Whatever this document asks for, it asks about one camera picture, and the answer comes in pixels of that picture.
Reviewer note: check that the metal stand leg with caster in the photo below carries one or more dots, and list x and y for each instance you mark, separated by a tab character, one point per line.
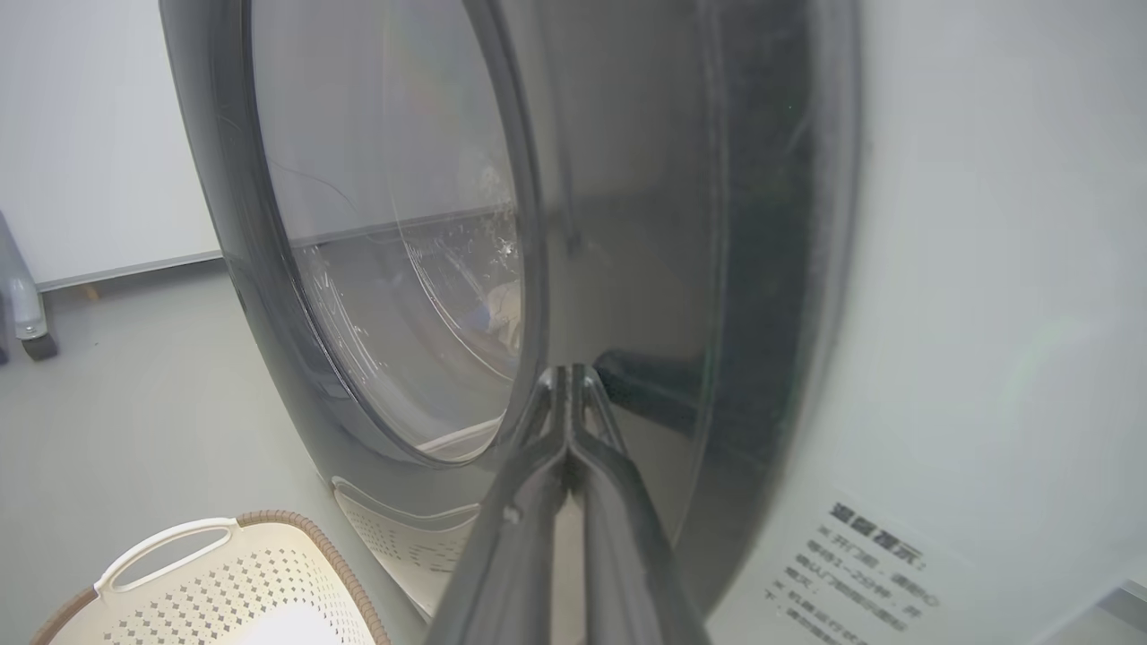
27	313

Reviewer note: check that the cream cloth garment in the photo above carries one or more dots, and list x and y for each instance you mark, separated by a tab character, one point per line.
509	303

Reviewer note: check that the white partition panel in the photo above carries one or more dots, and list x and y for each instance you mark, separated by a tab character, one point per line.
90	134

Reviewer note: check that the blue cloth piece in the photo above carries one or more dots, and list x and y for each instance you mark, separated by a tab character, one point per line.
484	315

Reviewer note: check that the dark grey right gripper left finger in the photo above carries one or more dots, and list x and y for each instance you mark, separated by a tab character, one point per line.
502	555

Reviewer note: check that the black text notice label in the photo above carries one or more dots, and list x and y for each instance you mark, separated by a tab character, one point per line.
851	582

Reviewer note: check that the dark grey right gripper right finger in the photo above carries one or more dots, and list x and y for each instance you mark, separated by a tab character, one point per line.
627	555

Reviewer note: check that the white front-load washing machine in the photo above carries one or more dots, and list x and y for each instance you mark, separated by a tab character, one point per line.
986	269

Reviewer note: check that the dark round glass washer door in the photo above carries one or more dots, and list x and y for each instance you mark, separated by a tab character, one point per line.
762	269

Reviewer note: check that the cream perforated laundry basket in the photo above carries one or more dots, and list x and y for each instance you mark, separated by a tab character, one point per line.
224	591

